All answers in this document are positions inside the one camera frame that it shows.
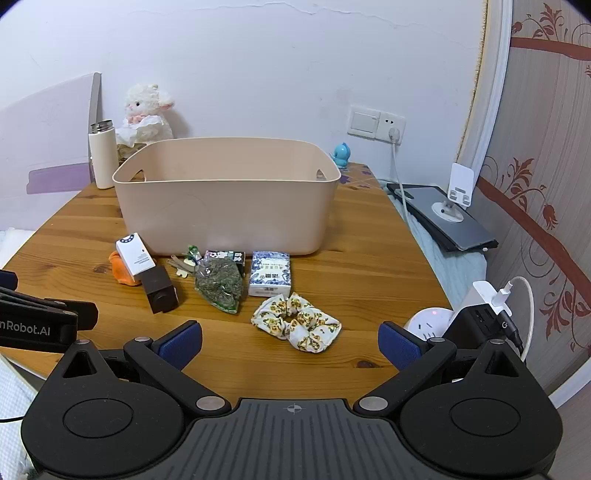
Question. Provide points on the orange plush toy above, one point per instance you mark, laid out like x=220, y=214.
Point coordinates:
x=121, y=273

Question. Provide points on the white wall socket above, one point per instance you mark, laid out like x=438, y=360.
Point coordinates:
x=392, y=121

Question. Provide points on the brown patterned box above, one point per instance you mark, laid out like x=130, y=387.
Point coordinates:
x=129, y=153

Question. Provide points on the dark brown box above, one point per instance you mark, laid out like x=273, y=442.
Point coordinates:
x=159, y=290

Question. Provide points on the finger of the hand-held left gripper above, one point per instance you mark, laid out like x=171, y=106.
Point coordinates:
x=69, y=311

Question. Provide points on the white panel board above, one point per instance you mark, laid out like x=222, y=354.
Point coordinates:
x=46, y=129

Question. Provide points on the black charger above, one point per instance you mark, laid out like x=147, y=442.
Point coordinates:
x=471, y=330

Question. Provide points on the white plush lamb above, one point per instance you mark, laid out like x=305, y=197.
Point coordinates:
x=143, y=104

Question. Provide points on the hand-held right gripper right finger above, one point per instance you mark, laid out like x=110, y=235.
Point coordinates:
x=398, y=344

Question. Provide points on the floral patterned wooden panel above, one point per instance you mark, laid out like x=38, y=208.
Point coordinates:
x=545, y=138

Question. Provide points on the small white box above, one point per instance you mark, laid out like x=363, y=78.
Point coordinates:
x=135, y=254

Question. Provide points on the blue bird figurine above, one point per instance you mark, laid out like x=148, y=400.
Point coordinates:
x=343, y=156

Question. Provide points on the beige plastic storage bin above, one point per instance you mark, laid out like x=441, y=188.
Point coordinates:
x=221, y=217

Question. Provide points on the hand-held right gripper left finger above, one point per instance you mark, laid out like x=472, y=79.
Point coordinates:
x=181, y=344

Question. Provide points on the light blue blanket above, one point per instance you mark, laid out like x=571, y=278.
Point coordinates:
x=455, y=272

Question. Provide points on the white wall switch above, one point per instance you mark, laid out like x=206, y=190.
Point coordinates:
x=364, y=121

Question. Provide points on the bag of dried herbs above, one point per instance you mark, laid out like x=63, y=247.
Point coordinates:
x=219, y=284

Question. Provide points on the white phone stand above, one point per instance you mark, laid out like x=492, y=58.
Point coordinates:
x=461, y=182

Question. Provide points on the blue and white box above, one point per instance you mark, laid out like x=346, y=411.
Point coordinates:
x=269, y=274

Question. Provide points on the dark grey laptop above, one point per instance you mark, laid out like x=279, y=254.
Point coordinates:
x=457, y=233

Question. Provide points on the purple patterned tablecloth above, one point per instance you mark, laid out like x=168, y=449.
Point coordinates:
x=360, y=177

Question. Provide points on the white charger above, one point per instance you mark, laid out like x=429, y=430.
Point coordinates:
x=485, y=297

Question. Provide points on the black floral box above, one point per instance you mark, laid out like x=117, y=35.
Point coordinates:
x=228, y=257

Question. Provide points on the floral fabric scrunchie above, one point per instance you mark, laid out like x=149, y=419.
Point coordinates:
x=304, y=330

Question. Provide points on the white thermos bottle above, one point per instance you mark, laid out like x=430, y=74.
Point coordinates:
x=102, y=159

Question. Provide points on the white round power strip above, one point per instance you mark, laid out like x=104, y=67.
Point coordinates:
x=427, y=323

